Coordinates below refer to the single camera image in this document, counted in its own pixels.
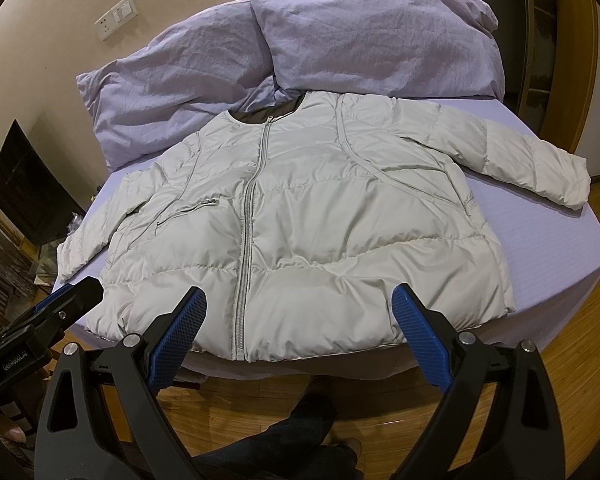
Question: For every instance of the right lavender pillow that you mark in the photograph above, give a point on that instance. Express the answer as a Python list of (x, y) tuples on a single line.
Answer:
[(414, 49)]

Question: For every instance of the white puffer jacket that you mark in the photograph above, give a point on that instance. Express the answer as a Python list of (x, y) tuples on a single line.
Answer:
[(300, 219)]

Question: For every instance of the person's dark trouser leg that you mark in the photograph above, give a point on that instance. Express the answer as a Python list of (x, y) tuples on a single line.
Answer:
[(293, 448)]

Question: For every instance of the wooden wardrobe door frame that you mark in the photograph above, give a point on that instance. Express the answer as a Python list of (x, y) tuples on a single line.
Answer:
[(549, 50)]

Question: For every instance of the white wall socket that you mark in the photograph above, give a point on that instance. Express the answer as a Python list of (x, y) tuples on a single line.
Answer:
[(117, 16)]

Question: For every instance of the person's left hand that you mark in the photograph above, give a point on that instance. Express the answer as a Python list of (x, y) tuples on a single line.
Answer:
[(10, 431)]

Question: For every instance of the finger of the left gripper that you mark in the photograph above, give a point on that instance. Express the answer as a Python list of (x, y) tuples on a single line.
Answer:
[(68, 304)]

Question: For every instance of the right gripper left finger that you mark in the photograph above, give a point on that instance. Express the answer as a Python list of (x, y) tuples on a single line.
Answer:
[(76, 437)]

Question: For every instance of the lavender bed sheet mattress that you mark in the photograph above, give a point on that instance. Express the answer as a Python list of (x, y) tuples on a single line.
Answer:
[(540, 249)]

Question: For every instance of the black nightstand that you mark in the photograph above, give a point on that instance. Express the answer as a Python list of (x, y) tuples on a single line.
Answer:
[(30, 196)]

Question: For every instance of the lavender pillow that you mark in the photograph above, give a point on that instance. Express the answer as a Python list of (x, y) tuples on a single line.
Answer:
[(215, 60), (414, 49)]

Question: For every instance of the left lavender pillow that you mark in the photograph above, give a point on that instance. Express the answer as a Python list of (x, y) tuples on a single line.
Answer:
[(215, 60)]

